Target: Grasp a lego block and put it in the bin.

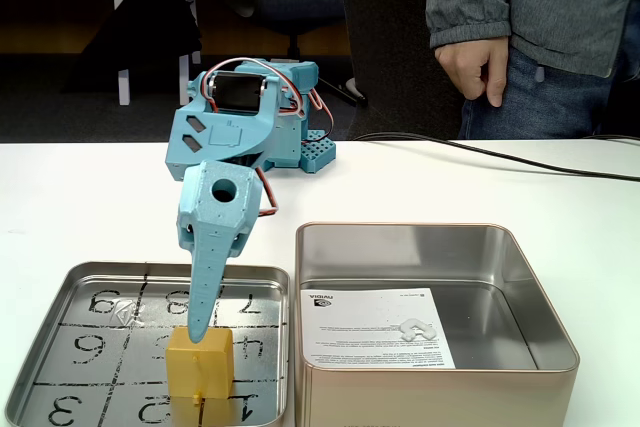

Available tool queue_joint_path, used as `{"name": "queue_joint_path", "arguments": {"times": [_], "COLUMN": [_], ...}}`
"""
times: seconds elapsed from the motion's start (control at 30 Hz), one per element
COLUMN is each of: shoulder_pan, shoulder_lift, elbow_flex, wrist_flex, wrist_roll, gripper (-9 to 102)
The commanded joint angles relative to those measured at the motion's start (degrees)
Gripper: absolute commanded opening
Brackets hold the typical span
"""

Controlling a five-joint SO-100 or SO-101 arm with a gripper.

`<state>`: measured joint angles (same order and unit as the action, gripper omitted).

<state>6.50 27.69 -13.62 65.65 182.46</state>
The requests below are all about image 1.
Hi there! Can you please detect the black cable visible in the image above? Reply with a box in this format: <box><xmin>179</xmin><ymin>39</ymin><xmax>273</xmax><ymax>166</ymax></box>
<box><xmin>579</xmin><ymin>133</ymin><xmax>640</xmax><ymax>142</ymax></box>
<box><xmin>348</xmin><ymin>132</ymin><xmax>640</xmax><ymax>183</ymax></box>

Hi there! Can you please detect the metal tin bin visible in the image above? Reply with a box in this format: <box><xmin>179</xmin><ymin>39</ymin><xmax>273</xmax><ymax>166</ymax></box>
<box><xmin>293</xmin><ymin>220</ymin><xmax>581</xmax><ymax>427</ymax></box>

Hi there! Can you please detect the white putty blob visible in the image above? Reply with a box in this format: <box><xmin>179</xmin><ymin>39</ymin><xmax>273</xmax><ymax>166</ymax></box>
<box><xmin>398</xmin><ymin>319</ymin><xmax>439</xmax><ymax>342</ymax></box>

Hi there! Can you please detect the yellow lego block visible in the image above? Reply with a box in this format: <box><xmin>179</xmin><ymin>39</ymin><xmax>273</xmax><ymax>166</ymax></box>
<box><xmin>165</xmin><ymin>325</ymin><xmax>236</xmax><ymax>406</ymax></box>

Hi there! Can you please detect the numbered metal tin lid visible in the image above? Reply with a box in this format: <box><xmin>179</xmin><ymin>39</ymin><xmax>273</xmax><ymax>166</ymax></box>
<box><xmin>2</xmin><ymin>260</ymin><xmax>291</xmax><ymax>427</ymax></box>

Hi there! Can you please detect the clear plastic piece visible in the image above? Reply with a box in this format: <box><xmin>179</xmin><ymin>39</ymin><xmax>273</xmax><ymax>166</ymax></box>
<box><xmin>111</xmin><ymin>298</ymin><xmax>147</xmax><ymax>329</ymax></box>

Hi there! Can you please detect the white desk leg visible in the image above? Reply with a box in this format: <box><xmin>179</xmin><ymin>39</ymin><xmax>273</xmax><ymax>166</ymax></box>
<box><xmin>178</xmin><ymin>0</ymin><xmax>195</xmax><ymax>109</ymax></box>
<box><xmin>110</xmin><ymin>0</ymin><xmax>133</xmax><ymax>107</ymax></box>

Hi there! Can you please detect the dark fabric office chair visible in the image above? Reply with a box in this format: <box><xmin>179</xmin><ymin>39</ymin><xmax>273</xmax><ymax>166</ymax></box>
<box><xmin>333</xmin><ymin>0</ymin><xmax>464</xmax><ymax>142</ymax></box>

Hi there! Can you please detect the person's hand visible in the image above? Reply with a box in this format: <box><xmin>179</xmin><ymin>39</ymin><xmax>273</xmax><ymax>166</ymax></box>
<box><xmin>433</xmin><ymin>36</ymin><xmax>511</xmax><ymax>108</ymax></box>

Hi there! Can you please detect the person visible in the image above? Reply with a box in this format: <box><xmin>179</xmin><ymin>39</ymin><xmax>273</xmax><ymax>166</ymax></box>
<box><xmin>424</xmin><ymin>0</ymin><xmax>640</xmax><ymax>141</ymax></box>

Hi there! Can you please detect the white printed paper sheet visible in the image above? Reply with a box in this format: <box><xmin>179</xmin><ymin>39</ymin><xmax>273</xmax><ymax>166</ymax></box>
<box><xmin>299</xmin><ymin>286</ymin><xmax>457</xmax><ymax>371</ymax></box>

